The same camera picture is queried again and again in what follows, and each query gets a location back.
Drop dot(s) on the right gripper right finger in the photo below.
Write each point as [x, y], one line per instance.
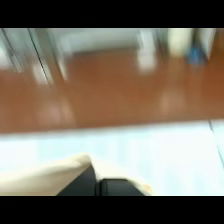
[116, 187]

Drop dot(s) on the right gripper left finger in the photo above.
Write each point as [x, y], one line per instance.
[83, 185]

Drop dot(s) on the yellow shirt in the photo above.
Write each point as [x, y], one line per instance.
[40, 178]

